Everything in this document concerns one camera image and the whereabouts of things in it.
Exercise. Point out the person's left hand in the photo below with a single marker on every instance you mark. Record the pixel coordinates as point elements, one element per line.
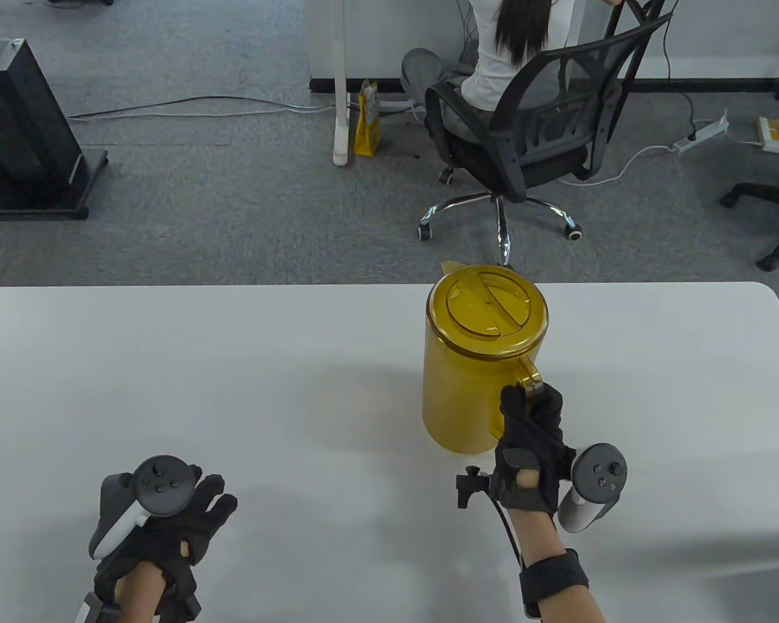
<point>169,538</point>

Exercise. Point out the person's right hand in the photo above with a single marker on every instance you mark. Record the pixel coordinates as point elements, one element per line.
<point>526,454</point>

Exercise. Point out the person's left fingers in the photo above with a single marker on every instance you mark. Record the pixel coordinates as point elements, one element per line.
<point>214,506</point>

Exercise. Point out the person's right thumb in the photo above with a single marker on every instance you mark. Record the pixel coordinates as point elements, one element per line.
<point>513,412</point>

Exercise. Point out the yellow transparent plastic pitcher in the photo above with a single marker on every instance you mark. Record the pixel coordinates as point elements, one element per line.
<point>457,389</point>

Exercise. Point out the person's right forearm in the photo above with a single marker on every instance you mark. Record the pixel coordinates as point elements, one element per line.
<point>535,532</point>

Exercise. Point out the person's left forearm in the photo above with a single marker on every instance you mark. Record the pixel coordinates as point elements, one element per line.
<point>139,594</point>

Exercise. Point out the left hand controller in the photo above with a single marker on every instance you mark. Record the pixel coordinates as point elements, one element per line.
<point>162,483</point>

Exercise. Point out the hand controller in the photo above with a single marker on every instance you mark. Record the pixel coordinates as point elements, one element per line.
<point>162,483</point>
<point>598,477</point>

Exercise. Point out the right hand controller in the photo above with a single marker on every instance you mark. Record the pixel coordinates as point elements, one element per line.
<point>598,477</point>

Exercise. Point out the yellow pitcher lid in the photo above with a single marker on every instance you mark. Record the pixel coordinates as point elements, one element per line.
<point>487,305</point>

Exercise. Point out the black mesh office chair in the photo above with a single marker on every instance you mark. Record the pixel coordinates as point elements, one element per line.
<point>545,149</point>

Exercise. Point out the yellow paper bag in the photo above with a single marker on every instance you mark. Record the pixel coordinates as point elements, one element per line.
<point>367,123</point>

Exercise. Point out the white desk leg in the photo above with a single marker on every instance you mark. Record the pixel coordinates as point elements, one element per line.
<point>341,78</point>

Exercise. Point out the white yellow power strip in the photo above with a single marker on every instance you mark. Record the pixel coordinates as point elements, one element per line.
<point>772,135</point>

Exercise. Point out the black cabinet stand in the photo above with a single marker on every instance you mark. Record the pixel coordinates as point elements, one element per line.
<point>13,130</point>

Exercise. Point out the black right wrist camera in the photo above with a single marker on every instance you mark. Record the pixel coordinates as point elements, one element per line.
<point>472,485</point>

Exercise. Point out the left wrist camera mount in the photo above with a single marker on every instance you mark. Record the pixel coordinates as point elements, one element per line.
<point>94,607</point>

